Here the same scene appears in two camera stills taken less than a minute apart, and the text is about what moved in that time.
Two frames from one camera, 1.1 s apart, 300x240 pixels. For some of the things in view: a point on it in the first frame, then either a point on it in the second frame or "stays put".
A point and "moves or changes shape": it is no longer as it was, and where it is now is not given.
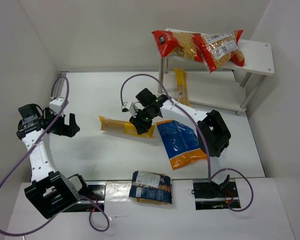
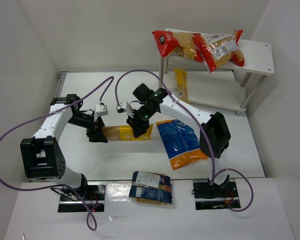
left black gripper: x=62 y=127 → x=95 y=130
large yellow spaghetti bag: x=109 y=124 moves or changes shape
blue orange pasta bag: x=181 y=144 stays put
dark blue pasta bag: x=151 y=188 stays put
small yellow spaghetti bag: x=183 y=86 stays put
